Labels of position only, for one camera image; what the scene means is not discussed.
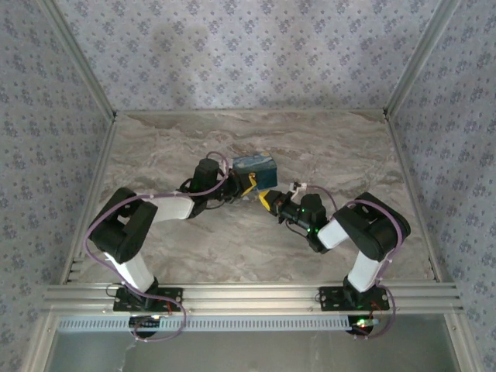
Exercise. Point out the blue starry night tin box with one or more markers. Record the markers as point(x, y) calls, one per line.
point(259, 168)

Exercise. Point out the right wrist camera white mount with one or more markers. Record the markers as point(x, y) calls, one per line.
point(299, 187)

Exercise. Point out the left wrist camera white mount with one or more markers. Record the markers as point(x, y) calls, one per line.
point(228, 166)

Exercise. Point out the black controller board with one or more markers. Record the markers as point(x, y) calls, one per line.
point(145, 322)
point(362, 324)

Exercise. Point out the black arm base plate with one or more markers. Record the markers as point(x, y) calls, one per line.
point(174, 300)
point(329, 300)

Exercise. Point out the aluminium extrusion rail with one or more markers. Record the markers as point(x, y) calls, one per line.
point(248, 298)

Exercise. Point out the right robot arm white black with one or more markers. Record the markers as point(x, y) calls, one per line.
point(372, 232)

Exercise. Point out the grey metal panel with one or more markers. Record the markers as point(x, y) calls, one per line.
point(252, 352)

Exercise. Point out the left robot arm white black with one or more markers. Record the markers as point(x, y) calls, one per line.
point(124, 228)

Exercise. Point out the aluminium table side rail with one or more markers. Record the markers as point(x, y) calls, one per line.
point(407, 174)

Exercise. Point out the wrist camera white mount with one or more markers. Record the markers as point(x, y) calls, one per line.
point(299, 187)
point(228, 166)

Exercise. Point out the aluminium frame post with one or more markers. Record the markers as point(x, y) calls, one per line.
point(81, 58)
point(422, 58)

